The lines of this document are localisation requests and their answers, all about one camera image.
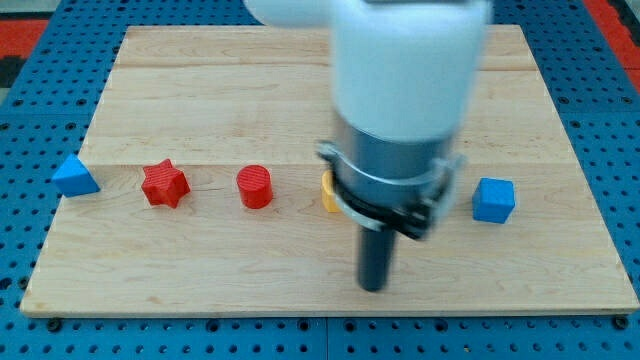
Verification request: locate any light wooden board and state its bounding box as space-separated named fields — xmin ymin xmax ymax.
xmin=21 ymin=25 xmax=639 ymax=318

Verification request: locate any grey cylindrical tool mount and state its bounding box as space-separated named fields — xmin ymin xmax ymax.
xmin=317 ymin=112 xmax=462 ymax=240

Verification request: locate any red star block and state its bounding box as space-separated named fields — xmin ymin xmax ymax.
xmin=141 ymin=159 xmax=191 ymax=209

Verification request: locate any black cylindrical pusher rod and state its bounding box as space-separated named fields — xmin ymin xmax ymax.
xmin=357 ymin=227 xmax=396 ymax=292

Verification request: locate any blue triangular block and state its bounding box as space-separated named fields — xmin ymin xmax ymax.
xmin=51 ymin=154 xmax=100 ymax=197

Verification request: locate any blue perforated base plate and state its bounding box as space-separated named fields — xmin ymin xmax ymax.
xmin=1 ymin=0 xmax=639 ymax=359

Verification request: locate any red cylinder block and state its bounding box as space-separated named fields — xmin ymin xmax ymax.
xmin=236 ymin=164 xmax=273 ymax=209

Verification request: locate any yellow hexagon block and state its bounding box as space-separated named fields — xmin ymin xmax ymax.
xmin=321 ymin=170 xmax=341 ymax=213

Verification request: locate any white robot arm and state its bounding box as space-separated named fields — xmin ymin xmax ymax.
xmin=245 ymin=0 xmax=492 ymax=292

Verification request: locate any blue cube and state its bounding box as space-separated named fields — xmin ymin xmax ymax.
xmin=472 ymin=177 xmax=516 ymax=224

